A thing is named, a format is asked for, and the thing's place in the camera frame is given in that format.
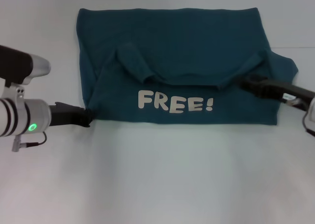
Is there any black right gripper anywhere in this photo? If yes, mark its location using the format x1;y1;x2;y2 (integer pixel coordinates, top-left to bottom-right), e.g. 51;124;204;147
238;73;315;106

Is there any blue t-shirt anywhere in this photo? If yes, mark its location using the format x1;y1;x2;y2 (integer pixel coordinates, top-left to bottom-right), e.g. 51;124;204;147
75;7;300;126

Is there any left arm cable with plug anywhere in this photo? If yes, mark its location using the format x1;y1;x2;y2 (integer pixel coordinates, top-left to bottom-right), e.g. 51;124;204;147
11;131;48;153

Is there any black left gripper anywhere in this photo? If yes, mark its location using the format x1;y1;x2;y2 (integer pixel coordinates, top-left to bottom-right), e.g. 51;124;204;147
48;101;95;128

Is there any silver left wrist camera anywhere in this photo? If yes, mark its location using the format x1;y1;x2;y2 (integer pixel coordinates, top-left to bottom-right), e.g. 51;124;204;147
0;44;52;88

